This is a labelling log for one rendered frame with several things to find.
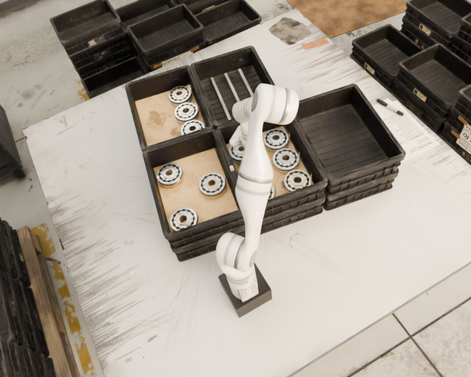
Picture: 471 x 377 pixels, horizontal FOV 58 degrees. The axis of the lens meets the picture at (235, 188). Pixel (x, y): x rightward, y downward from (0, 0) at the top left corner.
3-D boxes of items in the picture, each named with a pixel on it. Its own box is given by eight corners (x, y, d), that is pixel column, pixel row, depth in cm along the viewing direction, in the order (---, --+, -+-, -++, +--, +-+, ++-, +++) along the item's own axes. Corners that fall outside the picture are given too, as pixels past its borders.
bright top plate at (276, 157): (303, 164, 160) (303, 164, 160) (278, 173, 159) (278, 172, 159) (293, 146, 165) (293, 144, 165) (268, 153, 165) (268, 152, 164)
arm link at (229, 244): (209, 252, 114) (218, 275, 129) (241, 265, 112) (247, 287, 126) (223, 224, 119) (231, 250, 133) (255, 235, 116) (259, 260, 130)
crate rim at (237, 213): (248, 213, 146) (248, 209, 144) (165, 241, 143) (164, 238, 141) (215, 131, 167) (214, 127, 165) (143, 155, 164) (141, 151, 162)
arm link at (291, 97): (274, 96, 128) (247, 90, 126) (304, 88, 102) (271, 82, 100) (268, 126, 129) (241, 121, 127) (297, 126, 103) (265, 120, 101)
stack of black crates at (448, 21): (471, 60, 277) (492, 15, 248) (435, 79, 271) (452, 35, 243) (428, 29, 297) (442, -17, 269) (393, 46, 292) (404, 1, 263)
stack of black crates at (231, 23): (244, 37, 314) (240, -5, 285) (265, 59, 298) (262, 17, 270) (196, 58, 306) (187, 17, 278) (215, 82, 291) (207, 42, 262)
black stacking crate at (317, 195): (326, 199, 156) (329, 182, 147) (251, 225, 154) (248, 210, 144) (285, 124, 178) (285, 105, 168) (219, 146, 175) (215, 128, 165)
